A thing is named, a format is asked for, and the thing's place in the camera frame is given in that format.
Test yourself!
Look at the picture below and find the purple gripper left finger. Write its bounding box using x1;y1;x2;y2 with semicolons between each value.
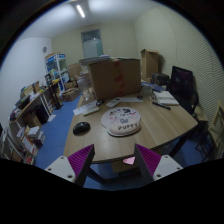
46;144;95;186

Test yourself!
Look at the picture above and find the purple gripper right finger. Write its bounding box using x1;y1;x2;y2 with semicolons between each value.
134;144;182;184

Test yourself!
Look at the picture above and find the black computer mouse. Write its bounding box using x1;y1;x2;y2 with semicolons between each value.
73;122;90;135

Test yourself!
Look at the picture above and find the round puppy mouse pad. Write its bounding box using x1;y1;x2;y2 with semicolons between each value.
101;107;141;136

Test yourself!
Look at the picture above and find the black computer monitor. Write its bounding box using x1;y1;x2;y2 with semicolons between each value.
170;66;194;99

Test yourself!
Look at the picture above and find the wooden chair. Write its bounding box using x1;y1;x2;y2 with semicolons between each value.
195;100;224;162

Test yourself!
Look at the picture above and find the black pen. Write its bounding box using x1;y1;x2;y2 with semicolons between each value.
152;102;171;110

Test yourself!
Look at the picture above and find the open white notebook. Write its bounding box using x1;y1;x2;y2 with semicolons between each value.
154;91;178;105

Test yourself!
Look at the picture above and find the cardboard box on floor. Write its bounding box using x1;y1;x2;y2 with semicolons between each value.
62;88;80;102

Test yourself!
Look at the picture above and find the wooden side desk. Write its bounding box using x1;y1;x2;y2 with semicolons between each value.
10;89;52;123

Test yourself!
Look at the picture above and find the white remote control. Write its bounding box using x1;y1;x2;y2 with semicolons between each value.
106;97;121;108

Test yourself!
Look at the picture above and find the large cardboard box on table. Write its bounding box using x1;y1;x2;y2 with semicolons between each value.
88;59;141;100

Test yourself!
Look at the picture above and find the glass door display fridge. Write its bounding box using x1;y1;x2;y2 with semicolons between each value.
45;53;70;91

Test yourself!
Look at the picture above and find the tall cardboard box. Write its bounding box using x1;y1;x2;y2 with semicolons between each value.
141;49;159;79

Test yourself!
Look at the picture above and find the ceiling light strip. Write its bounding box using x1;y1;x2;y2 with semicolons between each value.
76;5;85;18

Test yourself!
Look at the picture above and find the wall clock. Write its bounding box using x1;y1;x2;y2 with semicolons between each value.
42;47;47;53

